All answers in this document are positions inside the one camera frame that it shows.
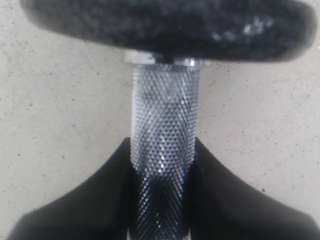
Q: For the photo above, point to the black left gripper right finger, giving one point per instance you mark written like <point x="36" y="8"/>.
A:
<point x="223" y="207"/>

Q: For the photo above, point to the chrome threaded dumbbell bar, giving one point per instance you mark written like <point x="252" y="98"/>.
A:
<point x="162" y="144"/>

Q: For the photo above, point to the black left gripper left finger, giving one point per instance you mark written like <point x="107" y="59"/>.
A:
<point x="95" y="210"/>

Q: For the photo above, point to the black weight plate far end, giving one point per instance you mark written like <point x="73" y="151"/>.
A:
<point x="226" y="30"/>

